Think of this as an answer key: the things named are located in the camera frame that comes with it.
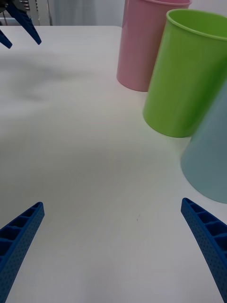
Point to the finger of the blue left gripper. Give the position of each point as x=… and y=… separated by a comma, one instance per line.
x=5, y=40
x=24, y=23

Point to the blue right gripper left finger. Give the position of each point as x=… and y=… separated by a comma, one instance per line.
x=19, y=243

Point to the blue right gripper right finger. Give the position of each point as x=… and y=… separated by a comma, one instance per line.
x=210, y=239

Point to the pale blue plastic bin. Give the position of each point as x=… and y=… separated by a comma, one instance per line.
x=210, y=154

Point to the pink plastic bin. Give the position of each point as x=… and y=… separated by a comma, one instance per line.
x=137, y=47

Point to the yellow-green plastic bin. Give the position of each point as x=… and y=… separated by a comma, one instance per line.
x=184, y=82

